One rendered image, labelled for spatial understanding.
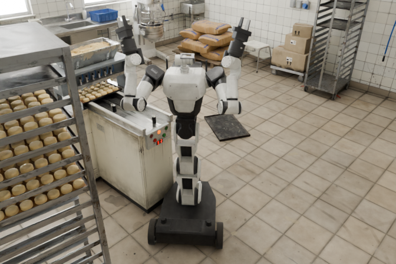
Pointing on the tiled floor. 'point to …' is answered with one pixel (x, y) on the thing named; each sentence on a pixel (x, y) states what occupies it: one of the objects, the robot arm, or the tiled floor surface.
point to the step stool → (258, 51)
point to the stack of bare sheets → (226, 126)
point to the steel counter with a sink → (76, 27)
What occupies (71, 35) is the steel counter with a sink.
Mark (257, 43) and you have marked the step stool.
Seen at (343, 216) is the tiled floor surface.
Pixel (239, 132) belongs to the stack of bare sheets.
